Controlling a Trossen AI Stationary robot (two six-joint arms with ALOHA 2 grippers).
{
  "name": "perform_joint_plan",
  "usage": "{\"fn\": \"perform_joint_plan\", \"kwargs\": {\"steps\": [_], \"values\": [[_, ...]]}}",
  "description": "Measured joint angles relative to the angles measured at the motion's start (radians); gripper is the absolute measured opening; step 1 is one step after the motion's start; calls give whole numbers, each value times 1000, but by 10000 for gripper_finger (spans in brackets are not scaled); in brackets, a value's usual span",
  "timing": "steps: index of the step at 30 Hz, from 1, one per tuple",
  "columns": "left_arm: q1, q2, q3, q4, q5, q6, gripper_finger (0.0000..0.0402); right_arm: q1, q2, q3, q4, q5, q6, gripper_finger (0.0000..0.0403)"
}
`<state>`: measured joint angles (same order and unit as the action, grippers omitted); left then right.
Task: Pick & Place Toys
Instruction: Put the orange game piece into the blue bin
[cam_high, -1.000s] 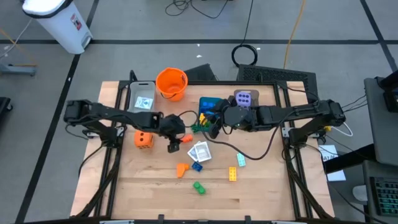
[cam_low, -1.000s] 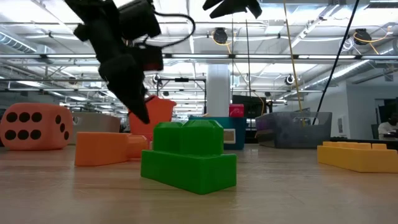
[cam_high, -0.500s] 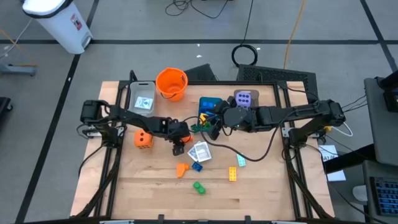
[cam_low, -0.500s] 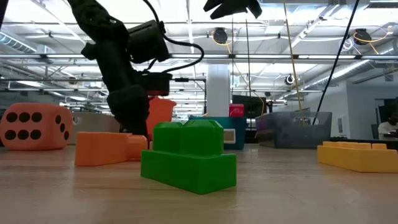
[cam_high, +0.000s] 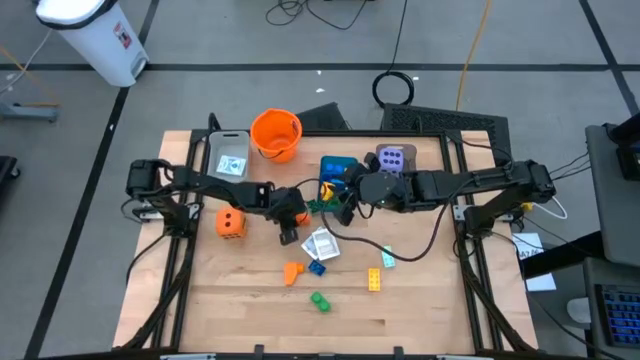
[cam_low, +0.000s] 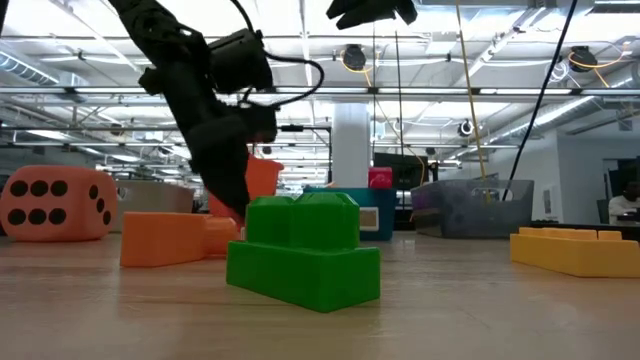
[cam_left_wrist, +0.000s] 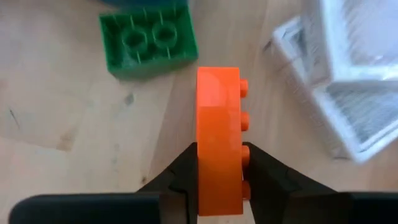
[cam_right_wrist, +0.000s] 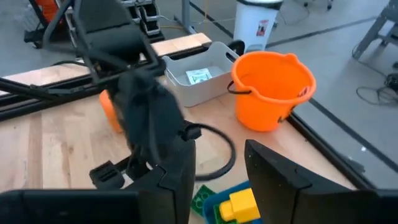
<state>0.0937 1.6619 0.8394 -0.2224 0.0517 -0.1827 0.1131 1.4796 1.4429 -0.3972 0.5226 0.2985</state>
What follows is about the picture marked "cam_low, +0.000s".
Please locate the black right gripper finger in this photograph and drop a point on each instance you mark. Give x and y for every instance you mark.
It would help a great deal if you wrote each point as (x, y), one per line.
(407, 11)
(360, 11)

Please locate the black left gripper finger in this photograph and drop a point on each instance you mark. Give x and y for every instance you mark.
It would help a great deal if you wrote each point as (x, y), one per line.
(222, 175)

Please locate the orange peg block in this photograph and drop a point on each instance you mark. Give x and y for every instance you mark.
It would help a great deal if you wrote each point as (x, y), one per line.
(160, 240)

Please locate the orange foam die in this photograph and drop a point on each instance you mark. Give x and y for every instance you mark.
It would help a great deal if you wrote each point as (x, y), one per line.
(75, 200)

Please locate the red block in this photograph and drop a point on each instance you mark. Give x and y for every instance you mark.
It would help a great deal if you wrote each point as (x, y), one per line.
(380, 179)

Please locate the orange pumpkin bucket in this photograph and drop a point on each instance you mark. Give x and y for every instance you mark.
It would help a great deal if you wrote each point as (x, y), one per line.
(265, 177)

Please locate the clear light grey bin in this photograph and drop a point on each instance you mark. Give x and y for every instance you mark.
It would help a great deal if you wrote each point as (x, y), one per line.
(155, 197)

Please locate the green two-stud block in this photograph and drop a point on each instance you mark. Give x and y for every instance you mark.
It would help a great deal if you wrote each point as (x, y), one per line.
(300, 270)

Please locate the white square column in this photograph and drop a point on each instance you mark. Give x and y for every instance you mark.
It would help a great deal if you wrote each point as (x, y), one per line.
(351, 145)

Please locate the black monitor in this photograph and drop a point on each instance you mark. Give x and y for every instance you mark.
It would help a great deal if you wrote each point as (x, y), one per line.
(407, 172)

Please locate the teal plastic bin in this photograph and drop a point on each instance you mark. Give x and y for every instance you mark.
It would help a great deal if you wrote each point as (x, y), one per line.
(382, 210)

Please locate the smoky grey translucent bin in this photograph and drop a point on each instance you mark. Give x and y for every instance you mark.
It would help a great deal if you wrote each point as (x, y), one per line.
(495, 215)

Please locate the person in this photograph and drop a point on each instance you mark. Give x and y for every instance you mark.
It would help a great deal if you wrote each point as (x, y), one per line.
(625, 207)

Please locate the yellow flat lego brick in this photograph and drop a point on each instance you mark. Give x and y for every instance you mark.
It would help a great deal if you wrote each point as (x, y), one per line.
(575, 257)

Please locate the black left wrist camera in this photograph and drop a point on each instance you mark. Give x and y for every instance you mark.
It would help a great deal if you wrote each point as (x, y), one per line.
(240, 60)

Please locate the black background rig frame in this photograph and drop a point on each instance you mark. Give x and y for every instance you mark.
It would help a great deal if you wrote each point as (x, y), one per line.
(305, 128)

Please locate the black aluminium table frame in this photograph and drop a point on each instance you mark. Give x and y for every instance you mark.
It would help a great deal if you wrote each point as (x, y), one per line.
(575, 226)

